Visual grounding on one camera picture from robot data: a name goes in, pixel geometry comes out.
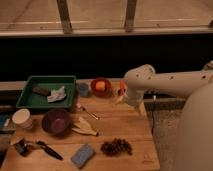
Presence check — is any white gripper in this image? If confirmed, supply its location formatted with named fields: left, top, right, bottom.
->
left=123, top=90, right=144, bottom=107

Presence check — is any blue sponge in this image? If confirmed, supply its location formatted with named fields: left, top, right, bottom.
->
left=71, top=144, right=95, bottom=169

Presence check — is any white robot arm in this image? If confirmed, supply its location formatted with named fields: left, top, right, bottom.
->
left=123, top=64, right=213, bottom=171

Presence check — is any red bowl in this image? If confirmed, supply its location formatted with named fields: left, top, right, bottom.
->
left=90, top=78, right=111, bottom=97

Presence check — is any orange fruit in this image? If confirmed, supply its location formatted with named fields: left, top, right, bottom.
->
left=95, top=81, right=106, bottom=91

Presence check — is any bunch of dark grapes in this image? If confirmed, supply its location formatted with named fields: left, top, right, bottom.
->
left=100, top=138, right=133, bottom=156

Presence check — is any blue small cup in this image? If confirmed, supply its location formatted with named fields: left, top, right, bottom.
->
left=77, top=83, right=89, bottom=97

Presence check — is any metal fork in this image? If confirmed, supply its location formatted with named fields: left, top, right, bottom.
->
left=76, top=103, right=100, bottom=120

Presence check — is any banana peel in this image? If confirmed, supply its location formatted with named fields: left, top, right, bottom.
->
left=72, top=117, right=98, bottom=136

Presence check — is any crumpled white cloth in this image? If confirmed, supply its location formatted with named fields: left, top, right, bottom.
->
left=47, top=86, right=66, bottom=103

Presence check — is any purple bowl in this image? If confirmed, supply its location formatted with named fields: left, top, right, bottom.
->
left=41, top=109, right=71, bottom=135

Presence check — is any dark brown block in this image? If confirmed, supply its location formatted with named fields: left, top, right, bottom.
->
left=32, top=87, right=50, bottom=97

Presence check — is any green plastic tray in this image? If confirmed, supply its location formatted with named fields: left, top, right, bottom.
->
left=16, top=75, right=76, bottom=109

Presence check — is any white paper cup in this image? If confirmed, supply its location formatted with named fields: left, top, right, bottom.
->
left=12, top=109, right=33, bottom=130

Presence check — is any black handled brush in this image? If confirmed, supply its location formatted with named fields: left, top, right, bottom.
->
left=13, top=138, right=63, bottom=160

